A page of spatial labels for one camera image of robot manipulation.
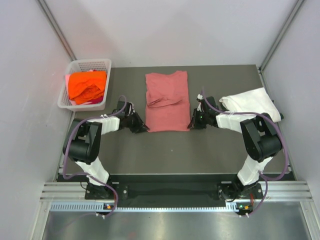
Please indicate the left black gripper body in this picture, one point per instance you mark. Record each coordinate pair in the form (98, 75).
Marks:
(133, 119)

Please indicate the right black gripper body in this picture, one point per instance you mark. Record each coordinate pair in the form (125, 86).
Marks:
(201, 120)

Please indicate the salmon pink t shirt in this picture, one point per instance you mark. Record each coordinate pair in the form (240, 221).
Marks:
(167, 102)

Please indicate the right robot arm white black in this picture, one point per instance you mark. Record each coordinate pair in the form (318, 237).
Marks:
(260, 134)

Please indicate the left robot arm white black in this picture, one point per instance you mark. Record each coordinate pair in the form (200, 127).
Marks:
(83, 140)

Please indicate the magenta shirt in basket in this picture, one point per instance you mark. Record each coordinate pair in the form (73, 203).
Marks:
(95, 101)

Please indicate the orange t shirt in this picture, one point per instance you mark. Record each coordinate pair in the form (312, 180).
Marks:
(86, 86)

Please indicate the folded white t shirt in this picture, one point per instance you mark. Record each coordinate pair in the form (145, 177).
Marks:
(254, 101)

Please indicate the light pink shirt in basket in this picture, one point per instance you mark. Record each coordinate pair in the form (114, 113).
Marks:
(67, 78)

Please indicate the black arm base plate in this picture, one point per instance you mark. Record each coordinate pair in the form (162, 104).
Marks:
(170, 192)

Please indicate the grey slotted cable duct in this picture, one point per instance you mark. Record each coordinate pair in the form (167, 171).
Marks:
(103, 207)

